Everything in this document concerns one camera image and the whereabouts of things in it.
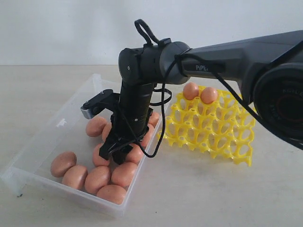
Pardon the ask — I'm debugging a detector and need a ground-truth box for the brown egg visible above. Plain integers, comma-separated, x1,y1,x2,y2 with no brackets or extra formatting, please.
141,124,154,148
183,82,199,100
86,116,107,137
84,166,111,194
125,144,144,164
148,111,160,128
96,184,126,205
92,143,110,167
200,87,218,104
101,122,112,142
62,165,88,190
50,151,77,177
111,162,138,187

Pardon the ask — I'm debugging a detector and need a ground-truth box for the clear plastic container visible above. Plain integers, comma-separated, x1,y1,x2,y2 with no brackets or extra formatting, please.
0,73,172,219

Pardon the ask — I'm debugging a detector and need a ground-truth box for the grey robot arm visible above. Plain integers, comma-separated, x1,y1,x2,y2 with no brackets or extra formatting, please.
99,30,303,162

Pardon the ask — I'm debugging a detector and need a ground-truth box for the black cable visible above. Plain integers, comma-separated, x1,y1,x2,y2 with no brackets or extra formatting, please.
113,18,303,158

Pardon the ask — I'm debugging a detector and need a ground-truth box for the yellow plastic egg tray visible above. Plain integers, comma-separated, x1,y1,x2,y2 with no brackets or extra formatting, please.
163,90,256,166

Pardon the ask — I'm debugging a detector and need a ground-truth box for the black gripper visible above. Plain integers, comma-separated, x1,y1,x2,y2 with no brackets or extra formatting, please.
99,104,152,165

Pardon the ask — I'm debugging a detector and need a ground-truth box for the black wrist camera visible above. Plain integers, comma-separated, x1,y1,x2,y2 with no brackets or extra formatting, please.
80,89,120,119

